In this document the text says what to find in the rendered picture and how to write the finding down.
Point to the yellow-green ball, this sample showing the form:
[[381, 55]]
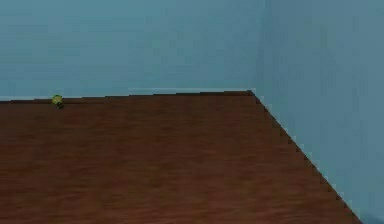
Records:
[[57, 99]]

